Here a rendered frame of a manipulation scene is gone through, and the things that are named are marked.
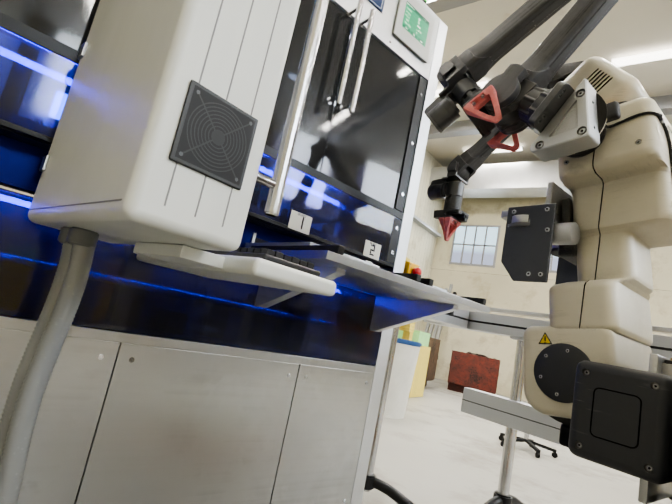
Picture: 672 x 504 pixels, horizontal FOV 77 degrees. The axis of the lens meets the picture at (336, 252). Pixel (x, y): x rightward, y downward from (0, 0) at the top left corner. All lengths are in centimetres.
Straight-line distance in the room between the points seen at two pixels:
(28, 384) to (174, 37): 61
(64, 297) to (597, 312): 94
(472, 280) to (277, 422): 912
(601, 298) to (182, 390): 100
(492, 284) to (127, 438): 940
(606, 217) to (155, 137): 79
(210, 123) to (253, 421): 96
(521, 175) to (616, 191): 880
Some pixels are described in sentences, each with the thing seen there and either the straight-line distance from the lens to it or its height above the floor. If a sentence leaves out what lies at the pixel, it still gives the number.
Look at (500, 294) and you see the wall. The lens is 1009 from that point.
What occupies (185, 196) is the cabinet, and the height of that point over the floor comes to 85.
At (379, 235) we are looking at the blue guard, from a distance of 162.
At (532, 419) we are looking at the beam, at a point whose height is 50.
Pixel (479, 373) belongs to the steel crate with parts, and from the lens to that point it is 812.
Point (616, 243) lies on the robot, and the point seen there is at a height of 98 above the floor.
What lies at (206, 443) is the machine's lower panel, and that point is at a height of 34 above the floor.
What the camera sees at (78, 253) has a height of 76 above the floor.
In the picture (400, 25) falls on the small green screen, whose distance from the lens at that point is 190.
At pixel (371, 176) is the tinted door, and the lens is 162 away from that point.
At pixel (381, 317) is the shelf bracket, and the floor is 78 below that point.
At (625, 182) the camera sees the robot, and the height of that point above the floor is 109.
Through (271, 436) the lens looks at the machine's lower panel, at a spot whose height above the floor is 35.
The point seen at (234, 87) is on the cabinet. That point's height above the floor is 103.
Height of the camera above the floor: 73
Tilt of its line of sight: 9 degrees up
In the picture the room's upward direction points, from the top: 12 degrees clockwise
